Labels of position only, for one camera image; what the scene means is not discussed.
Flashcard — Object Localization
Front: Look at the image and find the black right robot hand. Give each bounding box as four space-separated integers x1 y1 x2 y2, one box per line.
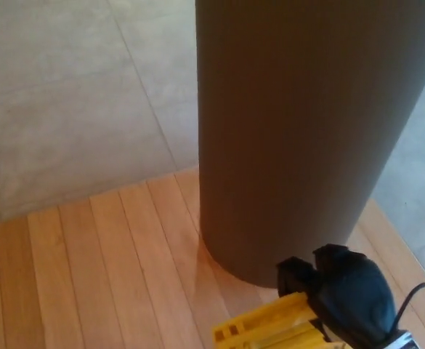
275 244 398 345

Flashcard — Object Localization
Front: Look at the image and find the yellow plastic caution sign board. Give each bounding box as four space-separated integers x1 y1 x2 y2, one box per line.
211 292 344 349

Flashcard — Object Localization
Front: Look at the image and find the large round brown pillar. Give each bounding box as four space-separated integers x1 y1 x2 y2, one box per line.
194 0 425 290

